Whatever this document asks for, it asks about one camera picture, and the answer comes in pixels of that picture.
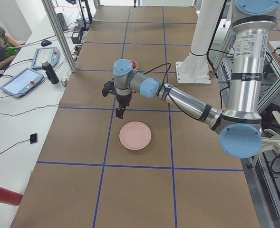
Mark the pink plate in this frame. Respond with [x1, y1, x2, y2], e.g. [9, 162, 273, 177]
[119, 121, 152, 150]

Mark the black power strip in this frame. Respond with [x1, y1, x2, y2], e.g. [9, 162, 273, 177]
[56, 13, 68, 32]

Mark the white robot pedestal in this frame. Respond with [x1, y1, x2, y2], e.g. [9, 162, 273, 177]
[176, 0, 225, 84]

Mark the upper blue teach pendant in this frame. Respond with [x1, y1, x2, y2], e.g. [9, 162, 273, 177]
[31, 47, 60, 70]

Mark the black computer mouse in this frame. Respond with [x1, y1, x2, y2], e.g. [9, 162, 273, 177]
[41, 40, 52, 47]

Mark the black bottle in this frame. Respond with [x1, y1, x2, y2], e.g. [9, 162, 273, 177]
[41, 59, 59, 85]

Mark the pink bowl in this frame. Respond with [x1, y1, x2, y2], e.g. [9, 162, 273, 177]
[129, 60, 138, 70]

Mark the red bottle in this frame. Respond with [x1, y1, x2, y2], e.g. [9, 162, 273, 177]
[0, 187, 23, 206]

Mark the aluminium frame post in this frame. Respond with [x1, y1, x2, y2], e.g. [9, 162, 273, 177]
[42, 0, 76, 73]

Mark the lower blue teach pendant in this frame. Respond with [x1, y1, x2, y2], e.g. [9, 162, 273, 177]
[0, 68, 43, 98]

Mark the red yellow apple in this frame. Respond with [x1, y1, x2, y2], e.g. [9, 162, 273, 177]
[130, 60, 137, 68]

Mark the blue teach pendant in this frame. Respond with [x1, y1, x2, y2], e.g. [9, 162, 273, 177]
[31, 47, 60, 70]
[0, 68, 43, 98]

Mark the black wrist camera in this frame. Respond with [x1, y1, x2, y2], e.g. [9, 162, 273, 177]
[102, 81, 116, 97]

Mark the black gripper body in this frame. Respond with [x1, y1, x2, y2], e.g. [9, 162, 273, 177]
[116, 93, 132, 107]

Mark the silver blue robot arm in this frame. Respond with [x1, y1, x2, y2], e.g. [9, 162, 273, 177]
[113, 0, 280, 159]

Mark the small black puck device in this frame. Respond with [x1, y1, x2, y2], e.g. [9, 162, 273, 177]
[29, 133, 38, 144]

